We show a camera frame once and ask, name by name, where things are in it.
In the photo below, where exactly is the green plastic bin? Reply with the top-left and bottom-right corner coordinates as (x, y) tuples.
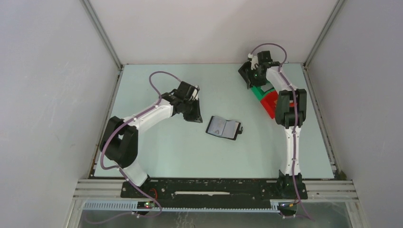
(250, 80), (278, 102)

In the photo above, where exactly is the blue grey credit card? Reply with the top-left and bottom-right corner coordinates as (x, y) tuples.
(207, 116), (227, 136)

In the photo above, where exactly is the red plastic bin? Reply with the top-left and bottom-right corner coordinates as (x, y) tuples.
(260, 90), (298, 121)

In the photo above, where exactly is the black card holder wallet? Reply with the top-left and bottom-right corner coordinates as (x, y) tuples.
(205, 116), (243, 141)

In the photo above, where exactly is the black plastic bin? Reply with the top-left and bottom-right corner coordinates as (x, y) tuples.
(238, 61), (253, 89)

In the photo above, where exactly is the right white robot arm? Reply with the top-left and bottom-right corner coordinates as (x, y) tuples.
(246, 51), (307, 199)

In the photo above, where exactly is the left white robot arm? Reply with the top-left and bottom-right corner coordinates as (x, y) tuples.
(99, 81), (203, 198)

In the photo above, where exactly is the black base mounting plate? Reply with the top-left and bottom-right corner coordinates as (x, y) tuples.
(120, 178), (308, 209)

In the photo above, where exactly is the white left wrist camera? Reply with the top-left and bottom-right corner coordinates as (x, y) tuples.
(191, 85), (200, 101)

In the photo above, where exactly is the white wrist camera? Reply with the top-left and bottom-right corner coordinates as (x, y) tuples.
(191, 85), (200, 101)
(248, 53), (259, 70)

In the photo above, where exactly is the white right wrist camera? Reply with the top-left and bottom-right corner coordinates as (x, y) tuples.
(248, 53), (259, 70)

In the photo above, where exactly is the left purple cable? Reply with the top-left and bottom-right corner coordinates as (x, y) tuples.
(100, 71), (183, 219)

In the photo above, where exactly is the aluminium frame rail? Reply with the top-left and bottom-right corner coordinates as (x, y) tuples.
(73, 178), (358, 212)

